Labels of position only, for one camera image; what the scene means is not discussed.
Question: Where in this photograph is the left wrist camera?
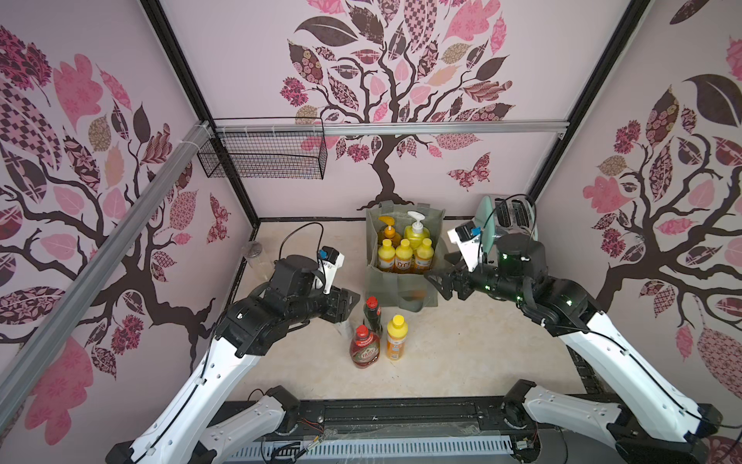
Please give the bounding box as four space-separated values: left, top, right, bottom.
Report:
319 246 345 294

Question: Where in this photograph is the orange bottle yellow cap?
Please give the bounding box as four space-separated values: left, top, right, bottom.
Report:
413 238 435 274
386 314 409 361
378 239 396 272
394 239 414 274

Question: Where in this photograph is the mint chrome toaster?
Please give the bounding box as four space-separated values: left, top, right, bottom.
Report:
473 193 538 253

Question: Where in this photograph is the large orange pump soap bottle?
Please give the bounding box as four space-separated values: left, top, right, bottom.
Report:
378 216 402 249

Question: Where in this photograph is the white bottle green cap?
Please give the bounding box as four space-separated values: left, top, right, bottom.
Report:
335 320 355 340

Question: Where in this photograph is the clear glass cup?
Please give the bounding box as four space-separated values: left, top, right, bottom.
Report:
242 241 274 281

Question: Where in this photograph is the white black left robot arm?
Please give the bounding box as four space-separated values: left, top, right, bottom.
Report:
106 247 361 463

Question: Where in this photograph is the white slotted cable duct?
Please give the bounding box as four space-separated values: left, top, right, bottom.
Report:
226 436 514 463

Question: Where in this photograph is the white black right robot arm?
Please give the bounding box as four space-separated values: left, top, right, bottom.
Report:
425 222 723 463

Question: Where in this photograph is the black wire basket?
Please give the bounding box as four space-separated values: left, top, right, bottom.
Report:
198 117 328 180

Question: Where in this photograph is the yellow pump soap bottle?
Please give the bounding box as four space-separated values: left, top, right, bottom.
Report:
404 211 430 251

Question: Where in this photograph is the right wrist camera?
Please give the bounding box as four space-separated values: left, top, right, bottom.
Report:
448 220 482 272

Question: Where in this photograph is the green fabric shopping bag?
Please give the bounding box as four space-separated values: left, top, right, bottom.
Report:
365 201 448 312

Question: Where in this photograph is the dark green bottle red cap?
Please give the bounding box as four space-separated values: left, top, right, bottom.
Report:
363 297 383 336

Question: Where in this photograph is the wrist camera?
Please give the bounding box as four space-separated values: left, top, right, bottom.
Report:
448 220 482 272
319 246 345 294

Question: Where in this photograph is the red soap bottle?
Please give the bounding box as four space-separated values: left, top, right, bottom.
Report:
349 324 381 368

